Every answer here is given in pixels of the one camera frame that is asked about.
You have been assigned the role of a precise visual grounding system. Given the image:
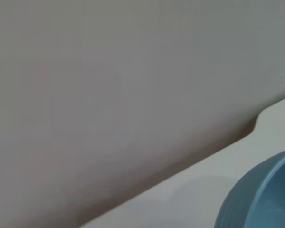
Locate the blue plastic bowl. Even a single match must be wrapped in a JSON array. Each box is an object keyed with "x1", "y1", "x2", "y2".
[{"x1": 213, "y1": 146, "x2": 285, "y2": 228}]

